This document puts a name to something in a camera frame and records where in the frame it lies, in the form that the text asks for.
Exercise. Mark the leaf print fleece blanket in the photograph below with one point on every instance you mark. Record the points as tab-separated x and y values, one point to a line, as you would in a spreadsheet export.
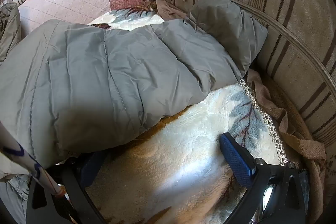
183	155

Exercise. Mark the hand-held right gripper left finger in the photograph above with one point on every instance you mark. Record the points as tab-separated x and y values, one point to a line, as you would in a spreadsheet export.
89	169

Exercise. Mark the large striped floral sofa cushion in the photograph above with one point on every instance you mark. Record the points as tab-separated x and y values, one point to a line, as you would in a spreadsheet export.
288	16

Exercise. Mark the grey puffer jacket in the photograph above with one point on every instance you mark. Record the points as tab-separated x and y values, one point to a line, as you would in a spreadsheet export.
92	77

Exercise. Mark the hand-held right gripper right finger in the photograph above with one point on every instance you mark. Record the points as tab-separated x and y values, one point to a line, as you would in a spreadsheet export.
236	158

